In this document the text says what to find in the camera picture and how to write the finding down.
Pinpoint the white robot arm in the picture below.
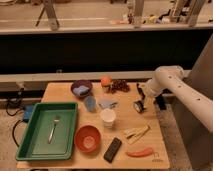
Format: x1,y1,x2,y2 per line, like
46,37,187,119
143,65,213,133

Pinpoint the black brush with round head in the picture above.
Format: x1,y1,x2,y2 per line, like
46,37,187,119
133,84,145,113

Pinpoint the green plastic tray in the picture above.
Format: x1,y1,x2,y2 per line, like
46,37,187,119
16,102,78,161

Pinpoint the orange fruit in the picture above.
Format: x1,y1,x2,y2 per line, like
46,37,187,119
101,76,112,87

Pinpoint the bunch of dark grapes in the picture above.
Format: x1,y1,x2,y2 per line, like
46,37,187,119
110,79,130,93

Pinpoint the blue cloth piece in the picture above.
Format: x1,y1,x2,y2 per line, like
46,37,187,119
98,99,118,109

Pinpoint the blue plastic cup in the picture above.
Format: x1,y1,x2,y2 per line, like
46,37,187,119
84,96,96,112

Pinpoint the purple bowl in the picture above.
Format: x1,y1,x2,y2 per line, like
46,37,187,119
71,80,93,98

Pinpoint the blue sponge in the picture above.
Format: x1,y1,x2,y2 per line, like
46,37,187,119
73,86,89,96

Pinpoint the white paper cup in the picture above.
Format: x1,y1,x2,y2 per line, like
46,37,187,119
100,108,116,128

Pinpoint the wooden table board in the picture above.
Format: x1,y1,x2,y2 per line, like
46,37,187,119
17,83,170,170

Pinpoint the orange bowl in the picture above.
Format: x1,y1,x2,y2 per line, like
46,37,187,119
74,125,101,154

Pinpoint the beige wooden clip tool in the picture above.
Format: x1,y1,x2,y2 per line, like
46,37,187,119
123,125,150,144

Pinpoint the metal spoon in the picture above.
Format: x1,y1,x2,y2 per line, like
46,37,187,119
48,116,60,144

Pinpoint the black remote control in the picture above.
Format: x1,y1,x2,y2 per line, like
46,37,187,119
103,137,122,163

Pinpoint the orange carrot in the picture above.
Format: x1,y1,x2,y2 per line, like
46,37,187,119
126,148,154,157

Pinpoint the blue power box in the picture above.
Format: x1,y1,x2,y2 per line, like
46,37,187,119
23,105,33,122

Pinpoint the black cable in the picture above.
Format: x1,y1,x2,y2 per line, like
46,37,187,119
4,87,27,148

